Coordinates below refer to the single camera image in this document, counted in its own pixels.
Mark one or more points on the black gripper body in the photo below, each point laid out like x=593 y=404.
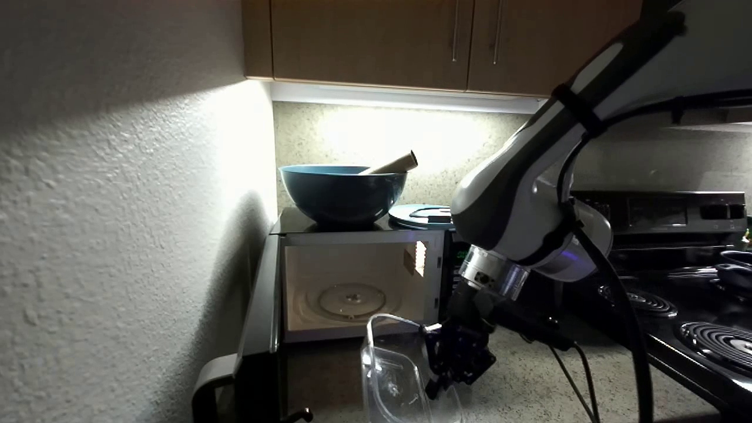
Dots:
x=470 y=324

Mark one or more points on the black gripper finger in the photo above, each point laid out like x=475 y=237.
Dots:
x=475 y=366
x=440 y=366

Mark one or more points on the clear plastic lunch box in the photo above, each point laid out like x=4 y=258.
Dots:
x=394 y=377

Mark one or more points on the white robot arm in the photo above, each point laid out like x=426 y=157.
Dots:
x=517 y=203

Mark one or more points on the glass microwave turntable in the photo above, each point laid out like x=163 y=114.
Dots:
x=353 y=298

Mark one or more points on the round blue white lid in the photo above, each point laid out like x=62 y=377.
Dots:
x=418 y=212

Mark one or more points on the wooden pestle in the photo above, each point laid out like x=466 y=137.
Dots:
x=391 y=165

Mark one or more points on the black coil stove burner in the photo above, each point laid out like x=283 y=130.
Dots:
x=720 y=344
x=648 y=304

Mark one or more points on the blue mixing bowl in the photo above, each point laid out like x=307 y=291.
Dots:
x=342 y=196

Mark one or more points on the black electric stove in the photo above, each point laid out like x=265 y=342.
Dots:
x=706 y=235

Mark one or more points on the wooden cabinet door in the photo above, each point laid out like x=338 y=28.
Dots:
x=541 y=37
x=360 y=37

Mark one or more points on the wooden upper cabinet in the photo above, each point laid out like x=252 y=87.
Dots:
x=353 y=37

